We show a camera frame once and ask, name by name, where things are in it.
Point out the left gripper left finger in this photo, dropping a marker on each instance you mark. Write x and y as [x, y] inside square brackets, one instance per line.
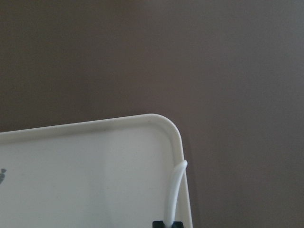
[158, 224]

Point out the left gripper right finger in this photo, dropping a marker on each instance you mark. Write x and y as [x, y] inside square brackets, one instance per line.
[177, 224]

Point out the beige rabbit print tray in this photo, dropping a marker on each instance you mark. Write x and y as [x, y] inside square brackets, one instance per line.
[110, 173]

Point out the white ceramic spoon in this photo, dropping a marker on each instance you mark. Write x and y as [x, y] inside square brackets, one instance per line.
[172, 193]

